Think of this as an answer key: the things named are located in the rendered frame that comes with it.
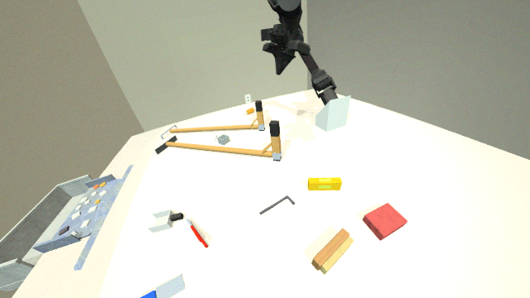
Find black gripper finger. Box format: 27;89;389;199
271;51;279;74
277;50;296;75

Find red-handled pliers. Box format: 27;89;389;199
186;218;208;248

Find grey l-shaped bar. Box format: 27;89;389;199
259;195;295;215

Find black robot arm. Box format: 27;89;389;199
261;0;338;105

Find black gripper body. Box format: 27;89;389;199
263;22;311;55

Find red flat square block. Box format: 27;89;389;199
362;203;407;241

